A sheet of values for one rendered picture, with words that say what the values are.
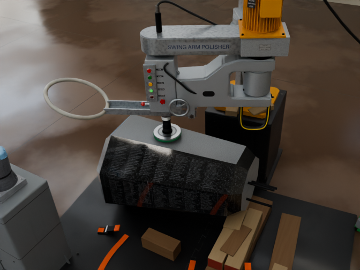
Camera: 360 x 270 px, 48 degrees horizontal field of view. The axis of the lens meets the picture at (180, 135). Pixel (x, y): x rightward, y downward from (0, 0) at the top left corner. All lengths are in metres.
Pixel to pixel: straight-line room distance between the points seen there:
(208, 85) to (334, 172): 1.89
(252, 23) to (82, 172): 2.41
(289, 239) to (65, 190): 2.11
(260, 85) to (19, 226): 1.86
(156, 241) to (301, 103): 2.72
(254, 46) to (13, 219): 1.89
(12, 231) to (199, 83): 1.57
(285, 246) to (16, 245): 1.96
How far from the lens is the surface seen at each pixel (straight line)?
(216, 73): 2.74
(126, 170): 3.18
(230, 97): 2.85
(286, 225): 3.49
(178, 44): 2.65
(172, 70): 2.74
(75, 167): 4.32
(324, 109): 5.12
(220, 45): 2.64
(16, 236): 2.96
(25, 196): 2.87
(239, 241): 3.17
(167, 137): 3.08
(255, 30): 2.64
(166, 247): 3.27
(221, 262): 3.06
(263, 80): 2.80
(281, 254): 3.30
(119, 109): 3.02
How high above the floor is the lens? 2.71
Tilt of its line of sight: 37 degrees down
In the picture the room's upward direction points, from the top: 3 degrees counter-clockwise
